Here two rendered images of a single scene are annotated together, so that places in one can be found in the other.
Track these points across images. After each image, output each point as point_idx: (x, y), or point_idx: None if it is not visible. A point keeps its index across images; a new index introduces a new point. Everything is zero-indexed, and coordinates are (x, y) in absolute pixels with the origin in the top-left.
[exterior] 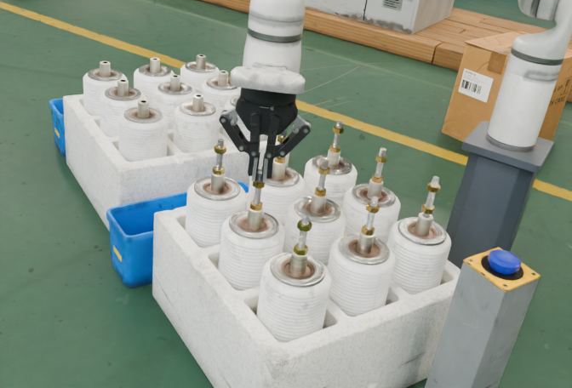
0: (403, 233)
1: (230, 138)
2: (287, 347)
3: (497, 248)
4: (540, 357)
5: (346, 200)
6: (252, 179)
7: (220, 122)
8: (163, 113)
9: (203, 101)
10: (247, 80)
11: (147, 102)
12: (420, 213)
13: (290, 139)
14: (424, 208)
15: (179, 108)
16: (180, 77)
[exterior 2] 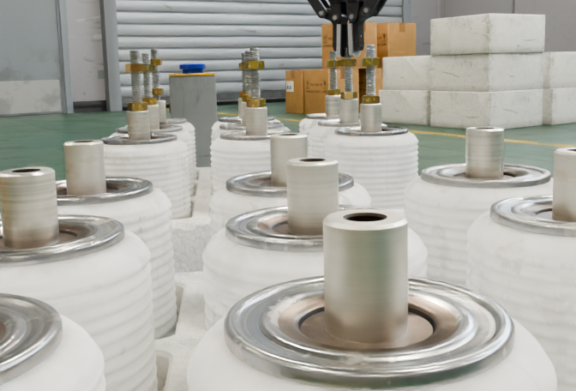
0: (184, 119)
1: None
2: None
3: (171, 74)
4: None
5: (188, 136)
6: (359, 53)
7: None
8: (417, 183)
9: (247, 187)
10: None
11: (471, 127)
12: (160, 100)
13: None
14: (163, 88)
15: (352, 187)
16: (291, 159)
